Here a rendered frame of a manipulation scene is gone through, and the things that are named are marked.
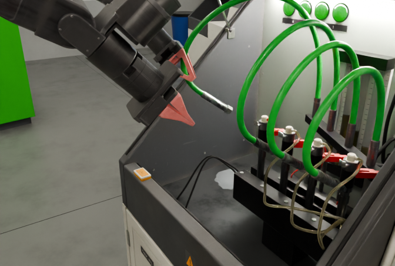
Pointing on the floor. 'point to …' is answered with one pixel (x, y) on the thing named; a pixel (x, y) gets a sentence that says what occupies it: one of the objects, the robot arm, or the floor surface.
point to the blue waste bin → (180, 26)
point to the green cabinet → (13, 79)
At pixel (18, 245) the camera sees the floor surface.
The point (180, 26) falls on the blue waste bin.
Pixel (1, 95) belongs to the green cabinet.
